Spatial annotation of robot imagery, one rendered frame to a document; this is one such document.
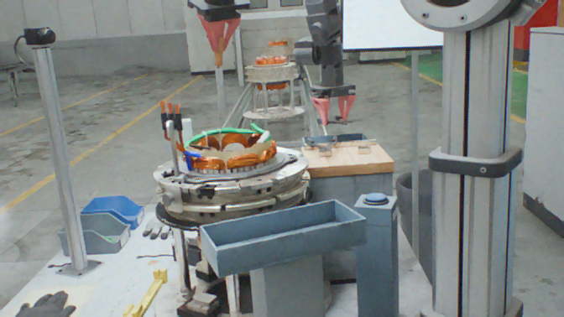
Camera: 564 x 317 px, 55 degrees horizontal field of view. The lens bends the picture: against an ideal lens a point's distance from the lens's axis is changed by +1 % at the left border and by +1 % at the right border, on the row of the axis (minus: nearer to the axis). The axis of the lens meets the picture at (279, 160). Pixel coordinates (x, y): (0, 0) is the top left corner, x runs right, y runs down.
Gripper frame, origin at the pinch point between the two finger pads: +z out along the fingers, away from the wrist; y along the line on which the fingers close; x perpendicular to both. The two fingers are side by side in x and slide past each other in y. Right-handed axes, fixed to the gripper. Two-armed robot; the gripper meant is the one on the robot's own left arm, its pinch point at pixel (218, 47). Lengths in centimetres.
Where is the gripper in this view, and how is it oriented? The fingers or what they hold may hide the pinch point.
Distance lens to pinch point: 108.6
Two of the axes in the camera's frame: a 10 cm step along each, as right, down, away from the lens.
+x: 5.6, 5.0, -6.6
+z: -0.7, 8.2, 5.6
